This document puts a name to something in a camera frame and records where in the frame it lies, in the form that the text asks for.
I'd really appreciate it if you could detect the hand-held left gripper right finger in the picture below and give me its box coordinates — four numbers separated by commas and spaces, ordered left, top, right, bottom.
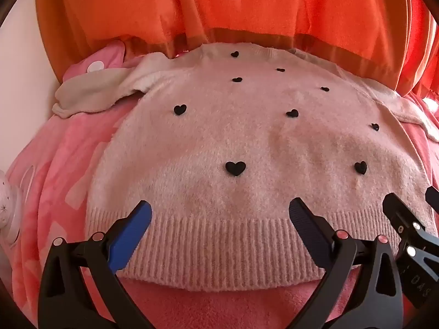
289, 197, 404, 329

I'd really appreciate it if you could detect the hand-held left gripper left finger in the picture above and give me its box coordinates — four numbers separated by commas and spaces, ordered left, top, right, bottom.
37, 200, 153, 329

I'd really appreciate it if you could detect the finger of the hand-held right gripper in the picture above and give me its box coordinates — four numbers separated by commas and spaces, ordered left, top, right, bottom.
424, 186, 439, 214
382, 193, 439, 259

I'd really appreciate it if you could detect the pink sweater with black hearts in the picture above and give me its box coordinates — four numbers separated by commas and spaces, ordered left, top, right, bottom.
53, 41, 439, 293

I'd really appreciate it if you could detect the pink patterned blanket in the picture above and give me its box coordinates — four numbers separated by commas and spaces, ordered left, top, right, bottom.
7, 46, 439, 329

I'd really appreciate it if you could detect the white plush toy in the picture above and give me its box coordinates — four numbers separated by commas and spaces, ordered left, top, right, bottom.
0, 169, 25, 247

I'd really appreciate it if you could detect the pink pillow with white dots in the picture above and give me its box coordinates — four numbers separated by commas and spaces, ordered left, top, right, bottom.
62, 39, 128, 83

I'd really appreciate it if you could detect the wooden headboard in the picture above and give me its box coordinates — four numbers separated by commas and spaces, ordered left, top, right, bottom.
34, 0, 91, 84

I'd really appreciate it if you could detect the orange curtain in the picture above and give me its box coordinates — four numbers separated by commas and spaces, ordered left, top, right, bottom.
60, 0, 439, 98

